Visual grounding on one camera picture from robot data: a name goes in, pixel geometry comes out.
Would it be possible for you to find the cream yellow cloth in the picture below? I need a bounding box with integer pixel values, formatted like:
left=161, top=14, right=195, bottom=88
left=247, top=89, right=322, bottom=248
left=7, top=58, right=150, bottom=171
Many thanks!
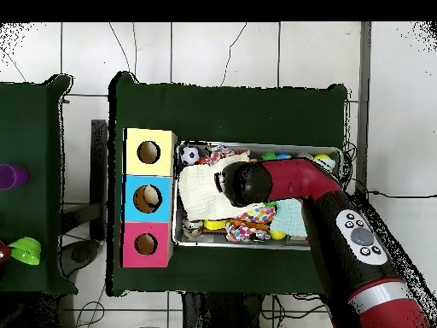
left=178, top=153, right=264, bottom=221

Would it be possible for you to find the clear shallow bin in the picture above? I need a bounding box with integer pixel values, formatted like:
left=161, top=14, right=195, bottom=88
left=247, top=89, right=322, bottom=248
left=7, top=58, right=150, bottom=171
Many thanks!
left=172, top=140, right=346, bottom=251

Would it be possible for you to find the wooden box with three holes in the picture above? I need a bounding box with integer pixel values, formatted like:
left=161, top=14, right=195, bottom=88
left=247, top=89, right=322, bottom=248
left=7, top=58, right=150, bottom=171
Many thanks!
left=120, top=126, right=178, bottom=269

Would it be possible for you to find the colourful dotted packet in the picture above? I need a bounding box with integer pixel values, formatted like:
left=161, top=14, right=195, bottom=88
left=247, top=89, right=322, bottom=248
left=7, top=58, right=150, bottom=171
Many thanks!
left=204, top=144, right=236, bottom=165

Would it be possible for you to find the black and white soccer ball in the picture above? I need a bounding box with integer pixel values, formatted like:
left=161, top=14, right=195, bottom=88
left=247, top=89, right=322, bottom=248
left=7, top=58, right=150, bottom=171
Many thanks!
left=180, top=146, right=201, bottom=167

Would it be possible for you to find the colourful dotted cloth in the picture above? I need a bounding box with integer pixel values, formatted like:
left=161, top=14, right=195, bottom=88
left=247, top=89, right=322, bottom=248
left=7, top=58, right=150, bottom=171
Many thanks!
left=224, top=204, right=277, bottom=243

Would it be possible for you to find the dark green table cloth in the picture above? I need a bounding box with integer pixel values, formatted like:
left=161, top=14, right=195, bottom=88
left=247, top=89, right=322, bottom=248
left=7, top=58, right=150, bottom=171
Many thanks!
left=0, top=73, right=75, bottom=296
left=108, top=71, right=349, bottom=298

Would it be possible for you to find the mint green cloth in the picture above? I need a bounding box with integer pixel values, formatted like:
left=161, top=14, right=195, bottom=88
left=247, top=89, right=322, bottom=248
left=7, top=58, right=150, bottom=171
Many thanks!
left=271, top=197, right=308, bottom=237

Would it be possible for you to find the yellow ball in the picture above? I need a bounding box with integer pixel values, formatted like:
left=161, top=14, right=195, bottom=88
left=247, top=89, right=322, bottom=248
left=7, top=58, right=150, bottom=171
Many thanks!
left=313, top=153, right=337, bottom=172

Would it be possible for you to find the black stand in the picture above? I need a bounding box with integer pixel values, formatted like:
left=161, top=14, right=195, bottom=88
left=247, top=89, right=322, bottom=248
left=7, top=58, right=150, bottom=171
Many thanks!
left=60, top=119, right=109, bottom=274

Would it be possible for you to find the green plastic toy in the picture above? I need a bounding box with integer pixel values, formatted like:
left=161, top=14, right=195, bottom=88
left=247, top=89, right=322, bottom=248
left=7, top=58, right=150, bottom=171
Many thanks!
left=8, top=236, right=43, bottom=267

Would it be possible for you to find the purple cup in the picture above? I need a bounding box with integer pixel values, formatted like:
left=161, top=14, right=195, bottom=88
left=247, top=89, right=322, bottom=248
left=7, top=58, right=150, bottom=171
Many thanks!
left=0, top=163, right=31, bottom=191

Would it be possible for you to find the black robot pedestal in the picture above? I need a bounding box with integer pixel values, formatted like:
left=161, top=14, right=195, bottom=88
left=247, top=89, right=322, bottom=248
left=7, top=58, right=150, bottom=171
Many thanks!
left=180, top=292, right=274, bottom=328

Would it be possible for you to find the black cable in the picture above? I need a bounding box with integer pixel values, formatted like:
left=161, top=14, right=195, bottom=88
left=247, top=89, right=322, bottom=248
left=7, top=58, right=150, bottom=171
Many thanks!
left=368, top=189, right=437, bottom=201

